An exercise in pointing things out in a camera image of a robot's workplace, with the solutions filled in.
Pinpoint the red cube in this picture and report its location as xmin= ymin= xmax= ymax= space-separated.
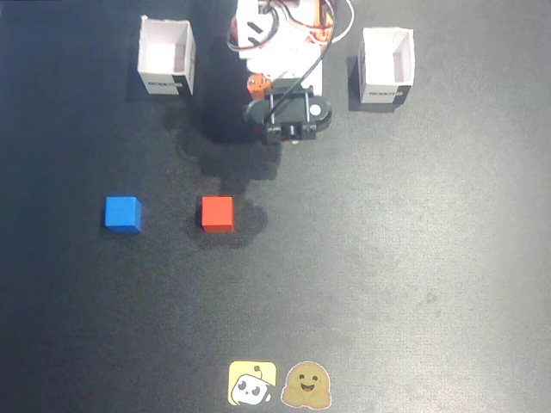
xmin=200 ymin=196 xmax=235 ymax=234

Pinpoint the white cardboard box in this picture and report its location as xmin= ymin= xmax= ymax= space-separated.
xmin=357 ymin=27 xmax=417 ymax=105
xmin=136 ymin=15 xmax=197 ymax=96

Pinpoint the yellow robot sticker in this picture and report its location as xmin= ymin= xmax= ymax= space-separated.
xmin=227 ymin=360 xmax=278 ymax=407

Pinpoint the white cable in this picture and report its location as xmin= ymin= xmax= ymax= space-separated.
xmin=330 ymin=0 xmax=356 ymax=44

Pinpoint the blue cube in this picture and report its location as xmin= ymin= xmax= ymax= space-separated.
xmin=103 ymin=196 xmax=144 ymax=234

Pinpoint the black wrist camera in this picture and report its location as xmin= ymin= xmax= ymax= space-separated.
xmin=243 ymin=78 xmax=333 ymax=144

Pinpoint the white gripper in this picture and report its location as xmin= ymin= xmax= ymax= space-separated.
xmin=245 ymin=58 xmax=325 ymax=102

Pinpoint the hugging face sticker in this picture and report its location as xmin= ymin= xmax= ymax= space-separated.
xmin=280 ymin=360 xmax=333 ymax=410

